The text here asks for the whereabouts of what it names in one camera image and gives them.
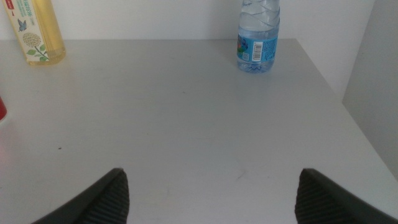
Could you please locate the yellow tea bottle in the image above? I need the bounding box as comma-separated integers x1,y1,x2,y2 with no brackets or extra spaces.
2,0,67,66

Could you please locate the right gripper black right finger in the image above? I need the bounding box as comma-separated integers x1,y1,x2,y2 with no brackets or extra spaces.
294,168,398,224

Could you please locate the small blue-capped water bottle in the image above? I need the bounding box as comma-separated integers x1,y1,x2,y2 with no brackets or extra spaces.
236,0,280,74

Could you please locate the red soda can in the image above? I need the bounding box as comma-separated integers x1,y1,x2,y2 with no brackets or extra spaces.
0,96,7,122

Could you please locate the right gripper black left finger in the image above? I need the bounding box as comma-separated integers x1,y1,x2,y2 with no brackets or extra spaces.
30,167,131,224

